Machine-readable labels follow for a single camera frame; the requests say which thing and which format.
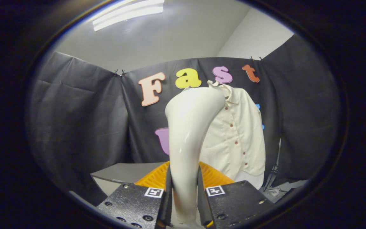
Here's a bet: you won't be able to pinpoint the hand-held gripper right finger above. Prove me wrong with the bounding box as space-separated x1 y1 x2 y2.
197 162 274 228

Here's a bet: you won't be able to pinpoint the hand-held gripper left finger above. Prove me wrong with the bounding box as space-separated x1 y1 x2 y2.
96 161 173 229

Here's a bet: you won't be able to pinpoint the white garment steamer nozzle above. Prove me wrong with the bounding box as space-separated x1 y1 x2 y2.
165 87 226 227

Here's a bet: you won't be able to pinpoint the cream button shirt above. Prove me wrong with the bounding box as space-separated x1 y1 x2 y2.
199 84 266 180

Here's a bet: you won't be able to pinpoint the white clothes hanger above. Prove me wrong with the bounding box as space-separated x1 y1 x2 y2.
207 80 231 97

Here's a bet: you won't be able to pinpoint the grey drawer cabinet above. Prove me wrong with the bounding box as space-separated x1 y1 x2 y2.
90 162 167 197

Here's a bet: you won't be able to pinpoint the black backdrop cloth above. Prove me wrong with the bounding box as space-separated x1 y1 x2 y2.
27 34 341 207

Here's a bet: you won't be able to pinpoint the ceiling light panel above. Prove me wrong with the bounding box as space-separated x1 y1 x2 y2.
92 0 165 32

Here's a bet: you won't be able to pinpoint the black cables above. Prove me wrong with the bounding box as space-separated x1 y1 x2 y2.
263 138 282 191

